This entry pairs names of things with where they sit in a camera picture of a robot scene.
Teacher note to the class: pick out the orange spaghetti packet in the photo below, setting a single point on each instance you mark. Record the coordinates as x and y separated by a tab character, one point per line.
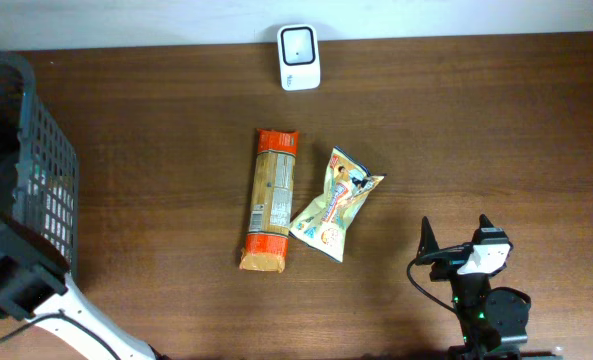
266	244

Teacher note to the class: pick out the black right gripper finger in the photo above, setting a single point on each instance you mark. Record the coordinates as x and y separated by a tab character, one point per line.
428	242
484	222

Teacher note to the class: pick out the cream snack bag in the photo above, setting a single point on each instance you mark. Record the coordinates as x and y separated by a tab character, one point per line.
323	224

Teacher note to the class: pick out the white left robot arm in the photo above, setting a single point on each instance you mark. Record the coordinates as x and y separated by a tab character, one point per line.
36	287

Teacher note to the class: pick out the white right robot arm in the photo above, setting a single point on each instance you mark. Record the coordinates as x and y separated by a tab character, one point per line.
492	320

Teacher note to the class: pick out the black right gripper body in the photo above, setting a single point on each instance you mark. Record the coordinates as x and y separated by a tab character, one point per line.
448	263

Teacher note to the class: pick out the white barcode scanner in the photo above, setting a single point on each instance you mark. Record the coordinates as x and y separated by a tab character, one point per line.
299	57

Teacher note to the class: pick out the dark grey plastic basket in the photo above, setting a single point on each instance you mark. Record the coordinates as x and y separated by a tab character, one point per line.
39	167

